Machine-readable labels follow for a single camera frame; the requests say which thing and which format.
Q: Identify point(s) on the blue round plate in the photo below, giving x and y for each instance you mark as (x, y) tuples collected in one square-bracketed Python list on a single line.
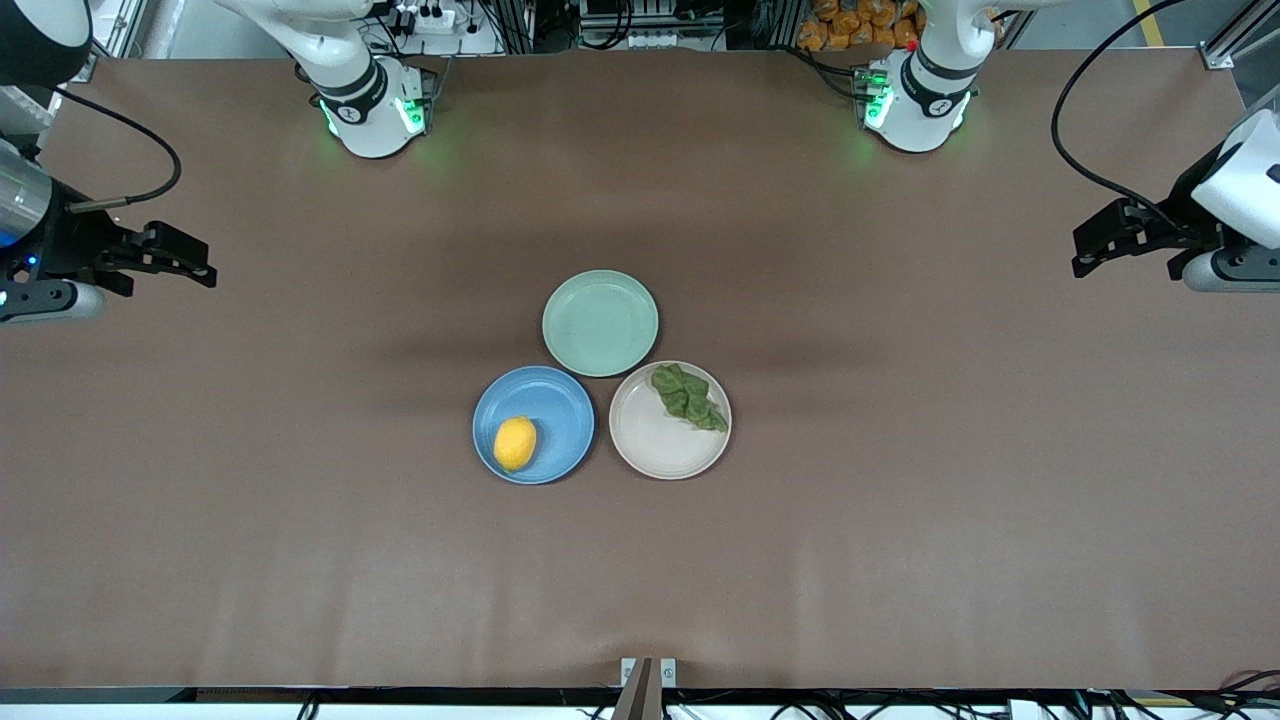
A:
[(550, 410)]

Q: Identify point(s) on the green lettuce leaf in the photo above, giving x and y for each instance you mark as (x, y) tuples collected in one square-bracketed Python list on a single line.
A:
[(688, 398)]

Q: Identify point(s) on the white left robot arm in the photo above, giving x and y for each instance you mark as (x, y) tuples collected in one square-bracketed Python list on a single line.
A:
[(915, 110)]

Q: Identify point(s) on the orange snack bags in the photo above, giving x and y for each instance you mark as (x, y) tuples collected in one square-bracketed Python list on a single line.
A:
[(855, 25)]

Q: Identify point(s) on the white power strip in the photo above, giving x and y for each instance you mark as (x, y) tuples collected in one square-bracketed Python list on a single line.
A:
[(428, 17)]

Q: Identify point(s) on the green round plate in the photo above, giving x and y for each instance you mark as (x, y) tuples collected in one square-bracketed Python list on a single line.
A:
[(600, 323)]

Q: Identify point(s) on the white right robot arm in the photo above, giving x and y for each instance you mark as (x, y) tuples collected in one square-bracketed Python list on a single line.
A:
[(365, 110)]

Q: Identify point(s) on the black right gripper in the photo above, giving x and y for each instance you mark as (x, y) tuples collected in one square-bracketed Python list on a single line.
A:
[(76, 243)]

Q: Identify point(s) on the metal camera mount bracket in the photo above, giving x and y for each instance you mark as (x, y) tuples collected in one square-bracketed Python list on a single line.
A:
[(646, 685)]

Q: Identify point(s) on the beige round plate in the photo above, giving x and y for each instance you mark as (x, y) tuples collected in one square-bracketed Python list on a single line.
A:
[(660, 440)]

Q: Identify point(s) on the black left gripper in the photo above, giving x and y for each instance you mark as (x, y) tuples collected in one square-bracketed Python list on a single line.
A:
[(1186, 222)]

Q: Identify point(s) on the yellow lemon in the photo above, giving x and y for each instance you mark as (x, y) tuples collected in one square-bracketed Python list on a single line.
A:
[(515, 444)]

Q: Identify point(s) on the aluminium frame profile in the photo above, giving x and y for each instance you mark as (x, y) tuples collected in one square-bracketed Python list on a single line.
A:
[(1240, 35)]

